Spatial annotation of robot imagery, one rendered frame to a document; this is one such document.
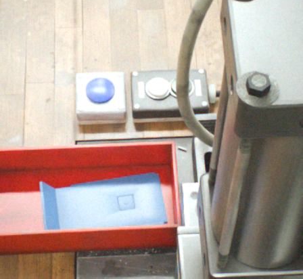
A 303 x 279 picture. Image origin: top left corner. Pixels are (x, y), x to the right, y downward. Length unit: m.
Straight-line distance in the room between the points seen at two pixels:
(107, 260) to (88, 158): 0.13
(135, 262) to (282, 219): 0.50
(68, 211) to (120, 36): 0.30
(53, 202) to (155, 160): 0.14
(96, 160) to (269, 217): 0.54
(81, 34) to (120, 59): 0.07
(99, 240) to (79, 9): 0.39
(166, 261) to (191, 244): 0.30
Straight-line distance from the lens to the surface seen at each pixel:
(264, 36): 0.45
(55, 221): 1.05
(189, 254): 0.74
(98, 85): 1.12
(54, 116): 1.14
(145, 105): 1.11
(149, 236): 1.01
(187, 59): 0.57
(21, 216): 1.07
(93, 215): 1.05
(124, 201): 1.06
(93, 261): 1.04
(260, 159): 0.50
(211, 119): 1.03
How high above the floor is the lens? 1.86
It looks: 58 degrees down
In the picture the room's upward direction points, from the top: straight up
